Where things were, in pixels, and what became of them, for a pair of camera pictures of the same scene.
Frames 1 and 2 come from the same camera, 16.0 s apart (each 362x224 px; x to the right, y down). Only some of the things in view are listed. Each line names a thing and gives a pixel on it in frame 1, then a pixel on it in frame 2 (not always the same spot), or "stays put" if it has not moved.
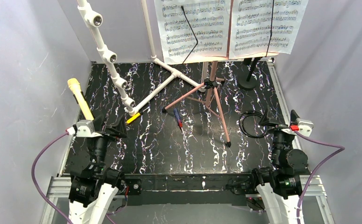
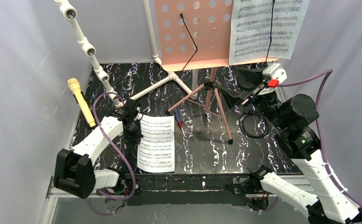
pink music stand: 210,84 → 193,35
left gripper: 105,134 → 132,132
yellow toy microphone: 75,88 stays put
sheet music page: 262,27 stays put
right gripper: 280,127 → 244,92
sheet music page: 209,19 → 156,152
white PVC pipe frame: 95,20 → 68,11
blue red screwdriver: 179,122 stays put
